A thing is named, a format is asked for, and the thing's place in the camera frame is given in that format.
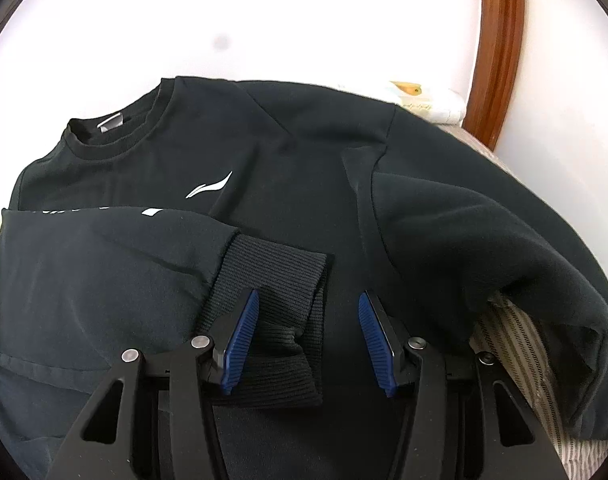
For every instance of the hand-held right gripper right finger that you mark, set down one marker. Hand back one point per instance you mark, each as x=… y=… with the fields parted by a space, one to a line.
x=376 y=345

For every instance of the white printed sheet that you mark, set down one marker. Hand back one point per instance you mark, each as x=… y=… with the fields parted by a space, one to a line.
x=434 y=102

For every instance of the black sweatshirt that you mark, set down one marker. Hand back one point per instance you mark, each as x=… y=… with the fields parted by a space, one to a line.
x=284 y=160

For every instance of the brown wooden frame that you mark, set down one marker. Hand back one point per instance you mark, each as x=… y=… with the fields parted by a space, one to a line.
x=499 y=60

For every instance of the striped bed cover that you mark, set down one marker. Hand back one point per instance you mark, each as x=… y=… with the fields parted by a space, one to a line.
x=524 y=340

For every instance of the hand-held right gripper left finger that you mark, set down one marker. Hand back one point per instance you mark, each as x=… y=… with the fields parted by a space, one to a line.
x=241 y=340

